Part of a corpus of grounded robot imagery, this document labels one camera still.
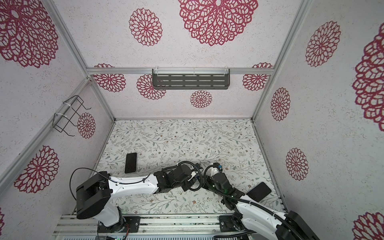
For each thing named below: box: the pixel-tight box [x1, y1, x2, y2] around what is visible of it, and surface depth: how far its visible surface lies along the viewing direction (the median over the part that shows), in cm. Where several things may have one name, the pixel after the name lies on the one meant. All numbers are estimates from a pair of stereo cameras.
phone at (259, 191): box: [245, 181, 272, 203], surface depth 87 cm
